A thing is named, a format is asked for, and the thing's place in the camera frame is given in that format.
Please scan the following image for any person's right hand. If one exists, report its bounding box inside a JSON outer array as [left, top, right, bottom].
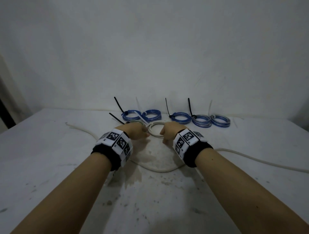
[[160, 121, 188, 145]]

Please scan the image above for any blue tube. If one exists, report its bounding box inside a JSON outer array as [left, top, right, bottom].
[[171, 112, 192, 124]]

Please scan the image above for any person's left forearm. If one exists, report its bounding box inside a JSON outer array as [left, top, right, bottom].
[[11, 152, 112, 234]]

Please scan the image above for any left black marker wristband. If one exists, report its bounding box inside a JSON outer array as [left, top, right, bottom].
[[91, 128, 134, 172]]

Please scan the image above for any long black cable tie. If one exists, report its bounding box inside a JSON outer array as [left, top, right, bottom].
[[108, 112, 126, 125]]

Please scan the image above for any person's left hand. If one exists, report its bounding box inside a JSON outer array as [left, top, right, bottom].
[[115, 122, 151, 141]]

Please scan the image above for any black marker wristband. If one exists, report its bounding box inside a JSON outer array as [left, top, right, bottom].
[[91, 128, 134, 172], [173, 128, 214, 168]]

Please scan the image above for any right black marker wristband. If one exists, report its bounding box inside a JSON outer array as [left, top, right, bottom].
[[173, 128, 214, 168]]

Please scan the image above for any black metal frame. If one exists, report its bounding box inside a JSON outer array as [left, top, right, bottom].
[[0, 99, 16, 130]]

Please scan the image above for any person's right forearm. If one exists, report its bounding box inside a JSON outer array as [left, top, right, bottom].
[[195, 149, 309, 234]]

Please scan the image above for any white tube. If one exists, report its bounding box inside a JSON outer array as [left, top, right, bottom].
[[147, 121, 167, 138]]

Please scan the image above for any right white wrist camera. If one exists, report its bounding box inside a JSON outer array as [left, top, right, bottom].
[[194, 167, 205, 181]]

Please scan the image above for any blue white coil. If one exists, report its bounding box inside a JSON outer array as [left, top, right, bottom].
[[210, 114, 230, 128], [191, 114, 212, 128]]

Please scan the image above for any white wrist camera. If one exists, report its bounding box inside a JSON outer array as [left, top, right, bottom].
[[105, 170, 116, 186], [194, 167, 205, 181]]

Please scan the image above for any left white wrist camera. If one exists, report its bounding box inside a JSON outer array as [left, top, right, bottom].
[[105, 170, 116, 186]]

